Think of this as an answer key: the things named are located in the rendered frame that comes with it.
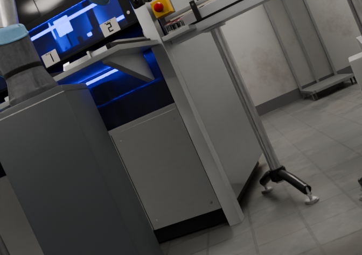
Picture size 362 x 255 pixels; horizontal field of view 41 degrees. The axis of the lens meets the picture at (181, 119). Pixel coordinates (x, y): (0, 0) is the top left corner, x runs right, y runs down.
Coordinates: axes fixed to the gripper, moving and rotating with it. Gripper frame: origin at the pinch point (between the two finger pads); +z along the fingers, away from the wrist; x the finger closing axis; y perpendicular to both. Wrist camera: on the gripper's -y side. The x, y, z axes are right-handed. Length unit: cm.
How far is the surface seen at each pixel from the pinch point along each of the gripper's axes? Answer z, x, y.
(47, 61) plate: 9, 61, 4
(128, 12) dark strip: 8.4, 14.3, 6.3
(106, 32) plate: 9.9, 27.9, 3.3
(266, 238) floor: 29, -10, -99
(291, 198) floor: 63, -16, -83
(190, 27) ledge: 18.5, -7.7, -8.1
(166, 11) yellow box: 11.2, -1.7, -0.5
